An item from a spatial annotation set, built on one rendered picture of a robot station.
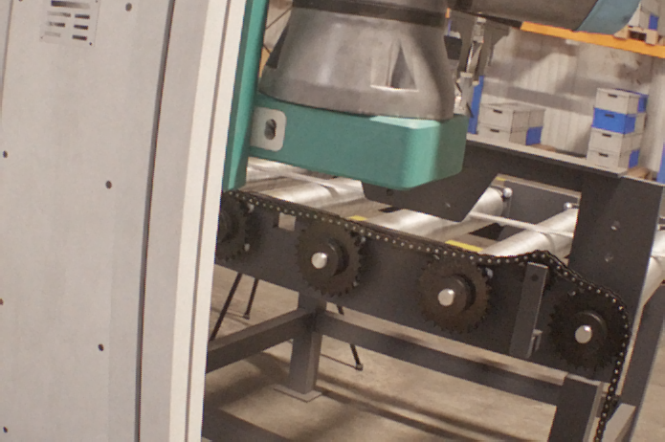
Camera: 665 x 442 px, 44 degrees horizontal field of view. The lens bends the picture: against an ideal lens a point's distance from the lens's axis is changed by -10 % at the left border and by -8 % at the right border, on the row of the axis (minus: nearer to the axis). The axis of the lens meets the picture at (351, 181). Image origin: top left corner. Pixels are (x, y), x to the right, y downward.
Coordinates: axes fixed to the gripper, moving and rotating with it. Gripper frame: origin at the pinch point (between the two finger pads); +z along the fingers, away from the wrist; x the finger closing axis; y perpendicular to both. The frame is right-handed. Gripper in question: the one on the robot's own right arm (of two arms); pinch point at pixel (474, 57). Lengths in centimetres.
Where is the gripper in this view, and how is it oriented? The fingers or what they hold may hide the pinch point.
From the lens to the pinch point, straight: 142.3
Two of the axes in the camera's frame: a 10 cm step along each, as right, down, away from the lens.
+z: -1.2, 8.1, 5.8
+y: -3.5, 5.1, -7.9
